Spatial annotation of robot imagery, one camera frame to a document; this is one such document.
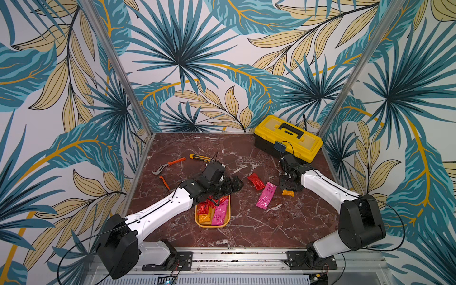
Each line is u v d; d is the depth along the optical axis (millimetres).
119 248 391
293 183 659
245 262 748
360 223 439
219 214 837
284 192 860
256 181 950
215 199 641
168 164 1034
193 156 1064
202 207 817
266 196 896
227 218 883
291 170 668
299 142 933
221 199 845
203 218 818
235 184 695
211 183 593
